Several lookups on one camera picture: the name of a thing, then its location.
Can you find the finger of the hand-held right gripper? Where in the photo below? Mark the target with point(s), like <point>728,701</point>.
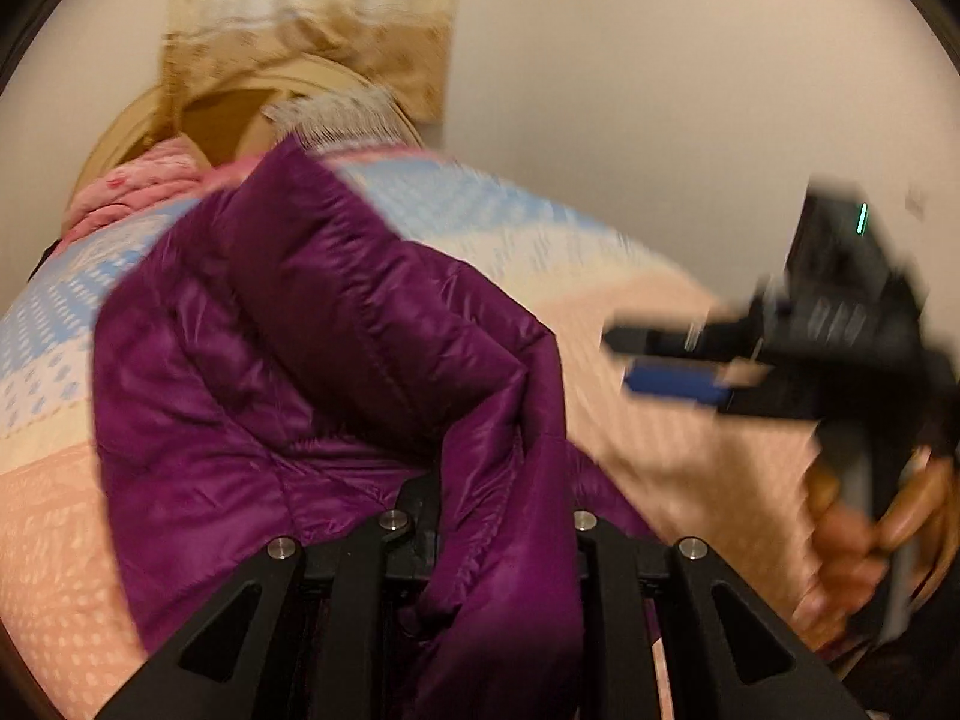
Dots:
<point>675,384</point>
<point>675,337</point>

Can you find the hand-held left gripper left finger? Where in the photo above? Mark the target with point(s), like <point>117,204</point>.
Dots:
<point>367,577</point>

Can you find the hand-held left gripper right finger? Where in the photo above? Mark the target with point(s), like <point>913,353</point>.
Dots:
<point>607,577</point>

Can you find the purple puffer jacket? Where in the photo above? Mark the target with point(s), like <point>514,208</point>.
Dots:
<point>300,352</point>

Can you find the person's right hand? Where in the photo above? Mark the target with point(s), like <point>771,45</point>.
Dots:
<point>844,547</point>

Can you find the polka dot bedspread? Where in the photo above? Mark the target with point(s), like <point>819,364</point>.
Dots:
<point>675,487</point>

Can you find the floral striped pillow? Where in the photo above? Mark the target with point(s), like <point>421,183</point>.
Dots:
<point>337,116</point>

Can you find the pink folded blanket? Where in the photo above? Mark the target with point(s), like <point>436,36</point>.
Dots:
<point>127,191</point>

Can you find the beige wooden headboard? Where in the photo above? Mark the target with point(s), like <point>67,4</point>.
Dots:
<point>217,120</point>

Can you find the beige floral curtain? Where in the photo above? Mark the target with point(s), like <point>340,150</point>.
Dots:
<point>300,15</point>

